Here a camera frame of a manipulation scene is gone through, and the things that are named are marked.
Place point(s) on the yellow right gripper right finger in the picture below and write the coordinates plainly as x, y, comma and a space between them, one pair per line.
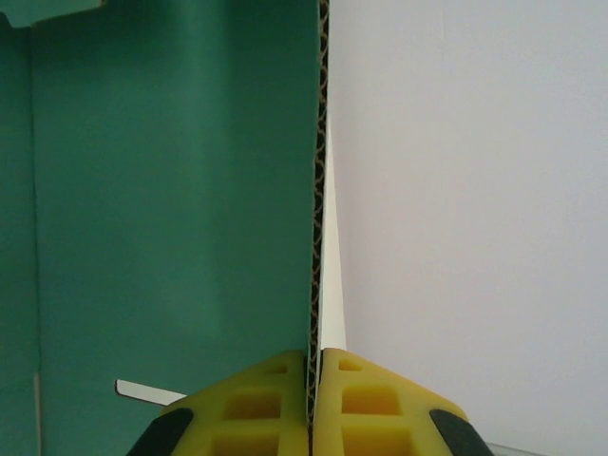
370, 427

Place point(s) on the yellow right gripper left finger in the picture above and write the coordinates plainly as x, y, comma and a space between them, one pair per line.
266, 427

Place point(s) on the teal cloth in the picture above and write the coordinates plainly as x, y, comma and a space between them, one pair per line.
166, 190

